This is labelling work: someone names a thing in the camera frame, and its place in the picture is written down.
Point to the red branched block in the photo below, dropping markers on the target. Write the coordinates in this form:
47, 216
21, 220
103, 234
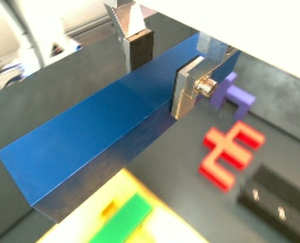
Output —
226, 148

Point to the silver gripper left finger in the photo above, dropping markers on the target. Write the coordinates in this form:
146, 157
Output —
134, 36

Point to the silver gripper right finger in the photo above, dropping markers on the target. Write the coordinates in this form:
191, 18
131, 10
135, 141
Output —
194, 79

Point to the purple branched block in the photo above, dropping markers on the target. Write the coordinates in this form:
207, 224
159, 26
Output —
229, 92

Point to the yellow board with slots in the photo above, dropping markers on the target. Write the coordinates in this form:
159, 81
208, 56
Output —
162, 226

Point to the blue rectangular block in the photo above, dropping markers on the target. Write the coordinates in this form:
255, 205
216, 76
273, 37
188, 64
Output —
63, 160

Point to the green rectangular block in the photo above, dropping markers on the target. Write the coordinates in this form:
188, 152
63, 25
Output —
124, 221

